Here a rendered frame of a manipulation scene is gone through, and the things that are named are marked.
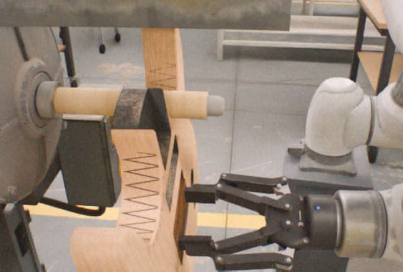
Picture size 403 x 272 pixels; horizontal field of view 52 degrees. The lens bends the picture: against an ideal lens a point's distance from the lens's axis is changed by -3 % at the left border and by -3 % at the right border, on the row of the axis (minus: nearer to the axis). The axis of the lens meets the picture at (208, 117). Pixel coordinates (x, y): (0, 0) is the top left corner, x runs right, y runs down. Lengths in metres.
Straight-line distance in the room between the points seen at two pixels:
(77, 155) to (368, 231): 0.52
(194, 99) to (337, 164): 0.94
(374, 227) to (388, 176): 2.14
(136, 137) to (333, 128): 0.94
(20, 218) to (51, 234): 1.31
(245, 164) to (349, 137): 1.37
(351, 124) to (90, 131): 0.79
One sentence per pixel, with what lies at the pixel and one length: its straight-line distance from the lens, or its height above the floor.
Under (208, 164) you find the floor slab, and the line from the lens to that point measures 2.61.
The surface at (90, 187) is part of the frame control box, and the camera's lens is 0.85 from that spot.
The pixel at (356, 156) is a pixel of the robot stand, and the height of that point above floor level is 0.70.
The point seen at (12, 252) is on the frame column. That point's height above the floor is 0.89.
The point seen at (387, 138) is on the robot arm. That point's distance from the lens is 1.34.
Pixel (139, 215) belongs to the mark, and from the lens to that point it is 0.45.
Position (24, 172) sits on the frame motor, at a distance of 0.55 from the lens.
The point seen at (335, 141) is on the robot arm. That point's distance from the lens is 1.32.
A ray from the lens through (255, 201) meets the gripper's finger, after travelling 0.59.
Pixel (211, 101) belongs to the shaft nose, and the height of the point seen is 1.26.
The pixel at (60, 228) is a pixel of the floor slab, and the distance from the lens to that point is 2.28.
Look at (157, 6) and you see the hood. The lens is 0.30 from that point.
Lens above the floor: 1.47
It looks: 28 degrees down
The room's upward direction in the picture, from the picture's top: straight up
